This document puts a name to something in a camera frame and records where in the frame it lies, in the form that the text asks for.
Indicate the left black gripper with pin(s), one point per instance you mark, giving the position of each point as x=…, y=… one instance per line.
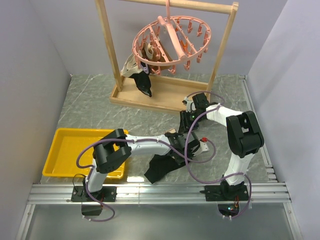
x=179, y=160

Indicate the brown underwear on hanger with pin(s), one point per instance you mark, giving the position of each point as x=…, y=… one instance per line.
x=149, y=54

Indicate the yellow plastic tray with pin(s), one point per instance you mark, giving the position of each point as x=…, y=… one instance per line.
x=66, y=146

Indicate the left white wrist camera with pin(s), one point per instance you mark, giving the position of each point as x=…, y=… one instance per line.
x=202, y=147

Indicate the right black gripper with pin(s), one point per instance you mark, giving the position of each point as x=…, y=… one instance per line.
x=185, y=125

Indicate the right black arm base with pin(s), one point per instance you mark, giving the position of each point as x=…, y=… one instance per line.
x=227, y=193

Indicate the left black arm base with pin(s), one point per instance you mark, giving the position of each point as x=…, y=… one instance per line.
x=106, y=194

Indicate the pink round clip hanger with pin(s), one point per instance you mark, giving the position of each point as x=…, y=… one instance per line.
x=177, y=28

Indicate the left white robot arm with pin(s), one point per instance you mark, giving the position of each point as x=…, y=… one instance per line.
x=113, y=150

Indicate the wooden hanging rack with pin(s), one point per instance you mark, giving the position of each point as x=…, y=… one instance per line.
x=167, y=92

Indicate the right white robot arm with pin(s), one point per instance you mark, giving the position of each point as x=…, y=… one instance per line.
x=244, y=135

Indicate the black underwear beige waistband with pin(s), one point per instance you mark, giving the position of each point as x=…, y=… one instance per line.
x=161, y=163

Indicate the beige underwear on hanger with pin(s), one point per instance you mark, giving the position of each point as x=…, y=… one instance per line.
x=130, y=67

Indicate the aluminium mounting rail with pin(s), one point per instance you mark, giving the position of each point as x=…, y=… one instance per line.
x=158, y=194

